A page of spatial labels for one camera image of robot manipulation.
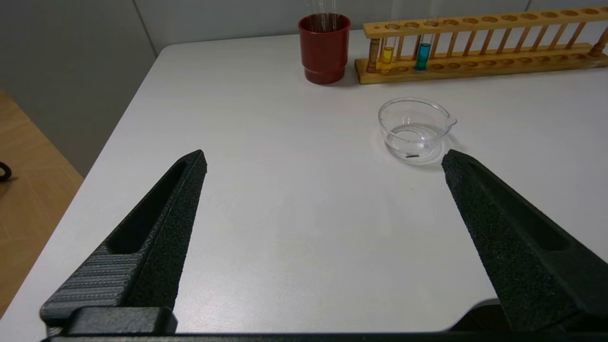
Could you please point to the blue pigment test tube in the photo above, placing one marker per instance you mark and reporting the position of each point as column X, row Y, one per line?
column 422, row 57

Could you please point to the wooden test tube rack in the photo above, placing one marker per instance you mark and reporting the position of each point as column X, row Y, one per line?
column 479, row 64

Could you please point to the red plastic cup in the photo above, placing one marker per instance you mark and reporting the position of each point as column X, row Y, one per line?
column 324, row 52

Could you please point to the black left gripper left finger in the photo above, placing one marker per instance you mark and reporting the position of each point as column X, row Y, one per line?
column 142, row 256

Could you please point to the clear glass beaker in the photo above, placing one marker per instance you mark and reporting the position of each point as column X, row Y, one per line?
column 413, row 133

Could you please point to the yellow pigment test tube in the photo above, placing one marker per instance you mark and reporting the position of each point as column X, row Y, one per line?
column 387, row 56

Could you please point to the small black floor object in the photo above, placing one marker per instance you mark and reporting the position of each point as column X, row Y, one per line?
column 4, row 172

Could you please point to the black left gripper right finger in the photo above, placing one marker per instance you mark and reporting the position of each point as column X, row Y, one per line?
column 532, row 256

